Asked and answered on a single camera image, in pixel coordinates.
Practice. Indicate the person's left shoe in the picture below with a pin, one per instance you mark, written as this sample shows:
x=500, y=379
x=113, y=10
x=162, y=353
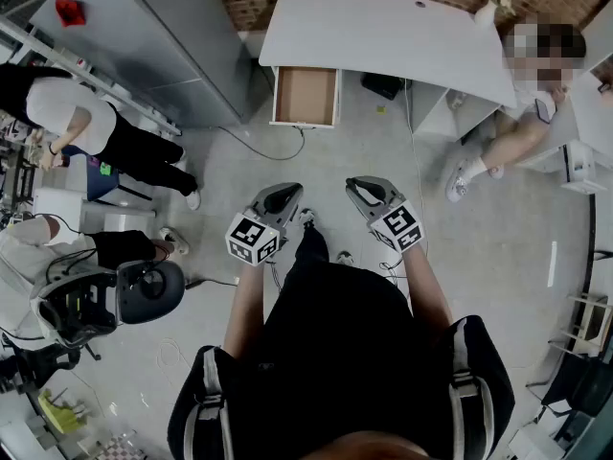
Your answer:
x=307, y=216

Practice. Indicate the grey metal cabinet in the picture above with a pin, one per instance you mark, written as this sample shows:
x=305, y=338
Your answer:
x=158, y=51

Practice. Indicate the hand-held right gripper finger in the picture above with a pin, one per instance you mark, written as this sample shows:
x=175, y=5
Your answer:
x=383, y=183
x=358, y=201

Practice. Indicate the red box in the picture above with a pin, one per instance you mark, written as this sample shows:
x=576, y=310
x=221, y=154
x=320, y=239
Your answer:
x=71, y=12

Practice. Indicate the large white desk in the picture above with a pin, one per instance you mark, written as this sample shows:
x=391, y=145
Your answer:
x=373, y=31

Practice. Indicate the black office chair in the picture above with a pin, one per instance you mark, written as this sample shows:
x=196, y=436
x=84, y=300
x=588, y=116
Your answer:
x=143, y=290

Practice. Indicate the metal shelf rack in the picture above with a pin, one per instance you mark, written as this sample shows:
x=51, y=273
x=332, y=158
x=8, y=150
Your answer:
x=72, y=62

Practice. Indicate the person's right shoe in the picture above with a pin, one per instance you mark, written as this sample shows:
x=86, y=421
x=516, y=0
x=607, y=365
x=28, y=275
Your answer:
x=345, y=257

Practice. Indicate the white box device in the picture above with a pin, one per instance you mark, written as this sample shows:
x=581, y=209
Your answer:
x=582, y=168

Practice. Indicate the person's shoe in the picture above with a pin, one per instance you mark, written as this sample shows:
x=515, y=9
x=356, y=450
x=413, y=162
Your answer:
x=307, y=216
x=345, y=257

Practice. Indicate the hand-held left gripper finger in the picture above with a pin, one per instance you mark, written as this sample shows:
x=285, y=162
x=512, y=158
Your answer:
x=290, y=213
x=261, y=193

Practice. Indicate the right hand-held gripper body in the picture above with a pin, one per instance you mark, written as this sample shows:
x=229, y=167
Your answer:
x=397, y=225

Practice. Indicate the checkered board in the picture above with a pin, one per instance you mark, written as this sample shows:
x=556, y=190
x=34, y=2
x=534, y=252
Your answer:
x=117, y=448

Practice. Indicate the green item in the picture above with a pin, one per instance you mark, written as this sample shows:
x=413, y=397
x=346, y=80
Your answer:
x=105, y=168

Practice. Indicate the black smartphone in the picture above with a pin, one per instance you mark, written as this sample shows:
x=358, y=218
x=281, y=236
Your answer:
x=543, y=110

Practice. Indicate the blue chair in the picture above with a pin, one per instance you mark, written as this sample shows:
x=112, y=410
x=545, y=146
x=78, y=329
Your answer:
x=98, y=185

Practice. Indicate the person's black clothing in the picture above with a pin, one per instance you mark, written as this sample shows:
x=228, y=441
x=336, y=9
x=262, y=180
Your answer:
x=335, y=352

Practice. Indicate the yellow-green plastic object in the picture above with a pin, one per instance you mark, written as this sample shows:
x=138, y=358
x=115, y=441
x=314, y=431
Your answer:
x=60, y=412

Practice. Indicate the white frame rack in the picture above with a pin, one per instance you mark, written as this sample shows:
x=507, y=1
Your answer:
x=591, y=321

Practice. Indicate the person's right forearm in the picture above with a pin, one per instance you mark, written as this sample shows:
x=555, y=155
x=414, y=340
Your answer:
x=428, y=295

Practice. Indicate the white drawer with wooden inside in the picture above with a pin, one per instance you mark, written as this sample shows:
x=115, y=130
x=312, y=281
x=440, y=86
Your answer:
x=305, y=95

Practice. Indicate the person's left forearm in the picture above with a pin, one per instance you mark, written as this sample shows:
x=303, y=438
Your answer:
x=244, y=305

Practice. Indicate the black box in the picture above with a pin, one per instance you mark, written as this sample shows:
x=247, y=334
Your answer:
x=382, y=84

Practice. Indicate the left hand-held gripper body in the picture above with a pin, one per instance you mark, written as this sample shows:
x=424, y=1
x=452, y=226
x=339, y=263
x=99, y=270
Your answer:
x=251, y=237

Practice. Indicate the white box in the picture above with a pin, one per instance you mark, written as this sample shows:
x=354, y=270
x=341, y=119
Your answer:
x=57, y=206

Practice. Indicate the white desk pedestal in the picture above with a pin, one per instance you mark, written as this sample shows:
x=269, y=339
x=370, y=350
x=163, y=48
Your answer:
x=440, y=113

